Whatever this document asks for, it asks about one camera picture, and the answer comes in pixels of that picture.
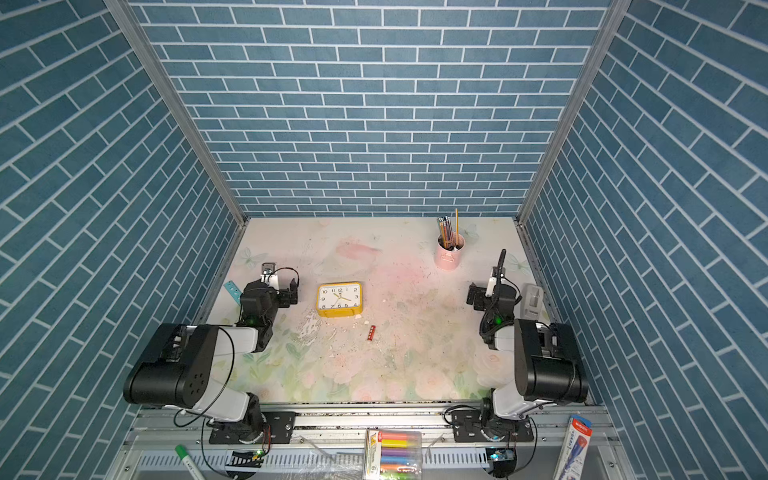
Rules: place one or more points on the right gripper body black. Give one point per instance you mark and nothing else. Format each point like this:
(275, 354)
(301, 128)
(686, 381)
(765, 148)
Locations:
(480, 294)

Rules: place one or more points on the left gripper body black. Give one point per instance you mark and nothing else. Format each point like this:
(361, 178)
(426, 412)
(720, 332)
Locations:
(287, 293)

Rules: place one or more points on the yellow alarm clock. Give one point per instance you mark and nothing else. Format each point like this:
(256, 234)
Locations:
(340, 299)

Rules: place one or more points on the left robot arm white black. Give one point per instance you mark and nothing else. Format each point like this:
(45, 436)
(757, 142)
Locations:
(189, 368)

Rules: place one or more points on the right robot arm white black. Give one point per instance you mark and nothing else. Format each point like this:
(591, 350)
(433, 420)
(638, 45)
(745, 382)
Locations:
(547, 365)

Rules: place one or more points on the teal ruler strip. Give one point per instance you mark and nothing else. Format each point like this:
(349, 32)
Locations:
(234, 291)

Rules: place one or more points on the grey stapler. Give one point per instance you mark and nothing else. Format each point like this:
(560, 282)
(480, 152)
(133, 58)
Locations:
(532, 304)

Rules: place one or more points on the pink pencil cup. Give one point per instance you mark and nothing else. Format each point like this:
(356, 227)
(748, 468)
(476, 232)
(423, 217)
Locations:
(449, 259)

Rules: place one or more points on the pencils in cup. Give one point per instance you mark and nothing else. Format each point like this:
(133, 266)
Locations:
(449, 232)

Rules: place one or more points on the green marker pen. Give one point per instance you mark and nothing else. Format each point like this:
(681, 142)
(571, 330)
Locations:
(189, 463)

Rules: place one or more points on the boxed pen package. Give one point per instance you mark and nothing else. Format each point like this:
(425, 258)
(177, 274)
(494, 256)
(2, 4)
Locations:
(573, 453)

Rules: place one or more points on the highlighter marker pack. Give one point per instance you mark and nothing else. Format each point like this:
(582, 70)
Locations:
(392, 454)

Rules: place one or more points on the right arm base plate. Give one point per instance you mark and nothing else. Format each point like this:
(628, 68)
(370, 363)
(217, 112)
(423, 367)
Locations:
(468, 427)

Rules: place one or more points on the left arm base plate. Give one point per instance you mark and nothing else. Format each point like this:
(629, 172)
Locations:
(267, 428)

